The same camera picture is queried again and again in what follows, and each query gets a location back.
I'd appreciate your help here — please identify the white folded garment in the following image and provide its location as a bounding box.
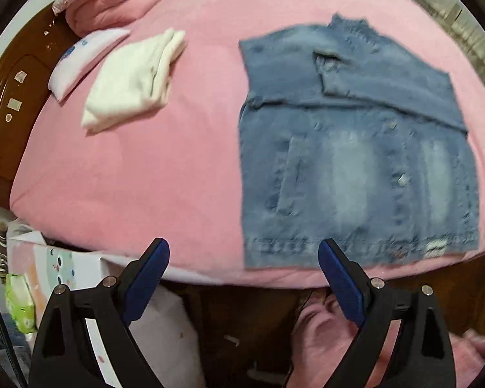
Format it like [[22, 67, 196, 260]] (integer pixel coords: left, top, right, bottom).
[[81, 28, 187, 133]]

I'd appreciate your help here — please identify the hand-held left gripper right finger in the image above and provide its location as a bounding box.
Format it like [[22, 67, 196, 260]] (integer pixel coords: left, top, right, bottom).
[[318, 239, 457, 388]]

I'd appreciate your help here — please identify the green wipes packet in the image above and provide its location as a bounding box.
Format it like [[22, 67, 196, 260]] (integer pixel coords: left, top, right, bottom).
[[5, 274, 37, 334]]

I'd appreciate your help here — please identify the pink bed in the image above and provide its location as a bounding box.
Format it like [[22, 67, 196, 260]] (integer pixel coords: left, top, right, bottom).
[[9, 0, 485, 289]]

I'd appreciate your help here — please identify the blue denim jacket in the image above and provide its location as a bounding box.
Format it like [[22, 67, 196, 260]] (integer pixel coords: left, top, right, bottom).
[[238, 14, 481, 271]]

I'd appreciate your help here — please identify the wooden bed frame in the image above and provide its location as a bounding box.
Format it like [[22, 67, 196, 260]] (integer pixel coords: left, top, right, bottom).
[[162, 279, 328, 388]]

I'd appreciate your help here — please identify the pastel printed box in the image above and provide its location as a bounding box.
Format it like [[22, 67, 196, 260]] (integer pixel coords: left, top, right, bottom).
[[6, 230, 106, 316]]

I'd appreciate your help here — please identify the pink folded quilt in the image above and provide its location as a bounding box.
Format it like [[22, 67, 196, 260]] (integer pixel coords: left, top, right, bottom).
[[65, 0, 178, 38]]

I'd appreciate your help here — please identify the white box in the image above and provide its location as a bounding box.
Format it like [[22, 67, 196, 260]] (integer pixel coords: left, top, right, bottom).
[[85, 279, 207, 388]]

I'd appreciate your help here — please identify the small white printed pillow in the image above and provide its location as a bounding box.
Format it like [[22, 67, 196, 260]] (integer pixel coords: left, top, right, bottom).
[[48, 28, 131, 103]]

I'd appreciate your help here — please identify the brown wooden headboard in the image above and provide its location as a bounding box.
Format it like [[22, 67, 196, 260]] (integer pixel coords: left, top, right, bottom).
[[0, 4, 81, 211]]

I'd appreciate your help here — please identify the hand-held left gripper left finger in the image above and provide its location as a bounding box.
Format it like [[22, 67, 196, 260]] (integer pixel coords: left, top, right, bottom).
[[27, 238, 170, 388]]

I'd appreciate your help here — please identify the blue denim clothes pile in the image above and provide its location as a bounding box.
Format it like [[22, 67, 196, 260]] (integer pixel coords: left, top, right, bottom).
[[0, 309, 31, 352]]

